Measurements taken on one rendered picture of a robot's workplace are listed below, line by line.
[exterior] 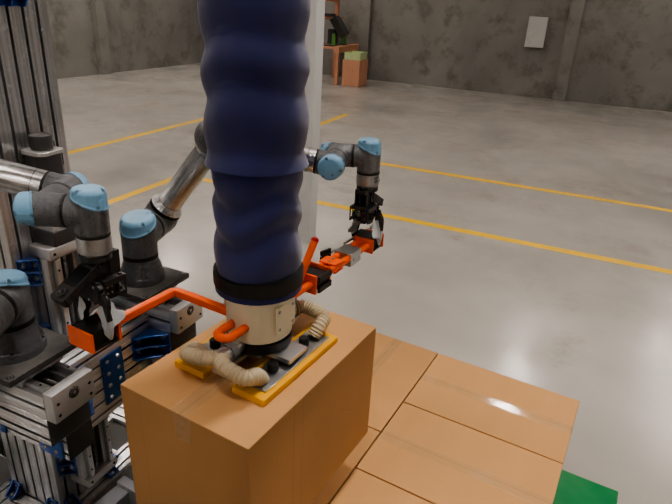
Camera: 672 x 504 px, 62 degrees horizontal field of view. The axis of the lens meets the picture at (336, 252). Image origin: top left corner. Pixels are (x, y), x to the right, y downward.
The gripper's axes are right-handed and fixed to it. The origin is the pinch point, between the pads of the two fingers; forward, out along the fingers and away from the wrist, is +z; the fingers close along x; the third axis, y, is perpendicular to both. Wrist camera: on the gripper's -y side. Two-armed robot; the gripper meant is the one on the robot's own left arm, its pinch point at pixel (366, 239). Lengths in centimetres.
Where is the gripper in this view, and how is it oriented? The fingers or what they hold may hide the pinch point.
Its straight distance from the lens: 194.7
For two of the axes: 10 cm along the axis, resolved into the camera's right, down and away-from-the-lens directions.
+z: -0.3, 9.1, 4.1
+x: 8.6, 2.4, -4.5
